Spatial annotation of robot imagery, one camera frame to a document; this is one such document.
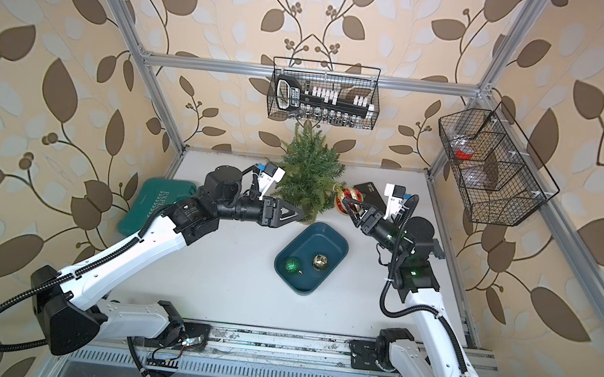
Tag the right black wire basket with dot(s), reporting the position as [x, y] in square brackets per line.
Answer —
[507, 179]

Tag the black flat box yellow label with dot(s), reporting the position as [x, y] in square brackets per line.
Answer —
[371, 195]

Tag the small green christmas tree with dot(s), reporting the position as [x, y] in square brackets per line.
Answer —
[312, 173]

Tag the black wire basket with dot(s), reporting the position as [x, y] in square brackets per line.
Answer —
[507, 179]
[343, 75]

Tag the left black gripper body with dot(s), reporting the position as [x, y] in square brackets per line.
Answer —
[247, 209]

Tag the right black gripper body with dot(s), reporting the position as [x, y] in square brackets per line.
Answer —
[387, 233]

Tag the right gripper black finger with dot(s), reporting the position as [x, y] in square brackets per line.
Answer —
[351, 198]
[356, 216]

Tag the black socket tool set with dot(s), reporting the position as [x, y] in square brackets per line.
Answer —
[291, 94]

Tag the teal plastic tray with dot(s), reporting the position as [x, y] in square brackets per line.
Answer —
[318, 238]

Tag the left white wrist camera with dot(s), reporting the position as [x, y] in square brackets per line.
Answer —
[266, 176]

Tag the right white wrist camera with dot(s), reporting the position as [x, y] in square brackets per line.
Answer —
[396, 203]

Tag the green plastic tool case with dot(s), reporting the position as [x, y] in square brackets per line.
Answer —
[154, 194]

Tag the green glitter bauble ornament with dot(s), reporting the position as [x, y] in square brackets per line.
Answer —
[293, 266]

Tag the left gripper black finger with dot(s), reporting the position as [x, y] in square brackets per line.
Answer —
[281, 217]
[286, 208]

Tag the red gold striped ornament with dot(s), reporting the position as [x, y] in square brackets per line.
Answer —
[338, 199]

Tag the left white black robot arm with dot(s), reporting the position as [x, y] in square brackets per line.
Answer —
[72, 306]

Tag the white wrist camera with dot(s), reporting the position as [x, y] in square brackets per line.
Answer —
[396, 203]
[266, 176]

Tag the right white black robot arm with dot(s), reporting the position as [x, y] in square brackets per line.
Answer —
[411, 290]

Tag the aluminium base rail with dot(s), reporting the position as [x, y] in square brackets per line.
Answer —
[246, 351]

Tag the back black wire basket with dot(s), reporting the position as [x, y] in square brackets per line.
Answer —
[343, 75]

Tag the red item in basket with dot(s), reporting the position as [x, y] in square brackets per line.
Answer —
[462, 149]

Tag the small grey metal bracket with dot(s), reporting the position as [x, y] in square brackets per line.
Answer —
[437, 250]

